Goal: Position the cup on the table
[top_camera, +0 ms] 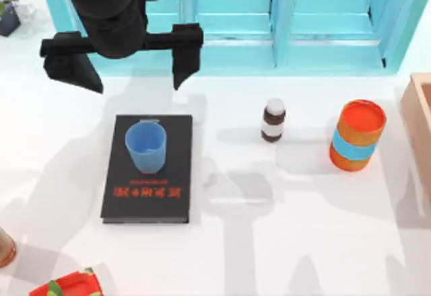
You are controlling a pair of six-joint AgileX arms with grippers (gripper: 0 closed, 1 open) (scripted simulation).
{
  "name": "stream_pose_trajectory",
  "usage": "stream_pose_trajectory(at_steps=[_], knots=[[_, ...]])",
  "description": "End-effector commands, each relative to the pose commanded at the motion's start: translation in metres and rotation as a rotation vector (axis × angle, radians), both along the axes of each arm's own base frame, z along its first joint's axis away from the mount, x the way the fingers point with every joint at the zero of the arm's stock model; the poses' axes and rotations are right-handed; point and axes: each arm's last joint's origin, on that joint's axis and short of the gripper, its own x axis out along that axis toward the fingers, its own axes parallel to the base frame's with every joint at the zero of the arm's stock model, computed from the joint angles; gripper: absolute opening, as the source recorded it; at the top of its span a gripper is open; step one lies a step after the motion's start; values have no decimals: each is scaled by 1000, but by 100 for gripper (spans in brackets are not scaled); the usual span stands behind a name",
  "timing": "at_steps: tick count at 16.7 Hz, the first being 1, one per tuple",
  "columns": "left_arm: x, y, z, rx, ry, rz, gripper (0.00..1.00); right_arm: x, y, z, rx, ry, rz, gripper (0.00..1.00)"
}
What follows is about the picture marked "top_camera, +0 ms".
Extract dark plant pot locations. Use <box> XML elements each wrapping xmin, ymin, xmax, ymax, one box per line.
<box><xmin>0</xmin><ymin>0</ymin><xmax>22</xmax><ymax>38</ymax></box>

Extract blue cup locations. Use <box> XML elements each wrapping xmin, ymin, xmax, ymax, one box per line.
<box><xmin>125</xmin><ymin>120</ymin><xmax>168</xmax><ymax>176</ymax></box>

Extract brown bottle white cap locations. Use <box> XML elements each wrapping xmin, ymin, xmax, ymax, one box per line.
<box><xmin>260</xmin><ymin>98</ymin><xmax>288</xmax><ymax>143</ymax></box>

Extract light blue rack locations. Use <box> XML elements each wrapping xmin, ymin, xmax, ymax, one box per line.
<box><xmin>40</xmin><ymin>0</ymin><xmax>431</xmax><ymax>77</ymax></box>

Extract black book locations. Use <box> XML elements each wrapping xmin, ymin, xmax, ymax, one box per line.
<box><xmin>100</xmin><ymin>114</ymin><xmax>194</xmax><ymax>225</ymax></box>

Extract orange and blue can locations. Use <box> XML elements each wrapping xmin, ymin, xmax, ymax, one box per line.
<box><xmin>329</xmin><ymin>99</ymin><xmax>388</xmax><ymax>173</ymax></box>

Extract red and green box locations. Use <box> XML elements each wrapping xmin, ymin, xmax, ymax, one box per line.
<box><xmin>28</xmin><ymin>266</ymin><xmax>104</xmax><ymax>296</ymax></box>

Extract salmon-coloured shallow box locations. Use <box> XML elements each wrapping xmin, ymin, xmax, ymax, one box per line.
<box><xmin>399</xmin><ymin>72</ymin><xmax>431</xmax><ymax>217</ymax></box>

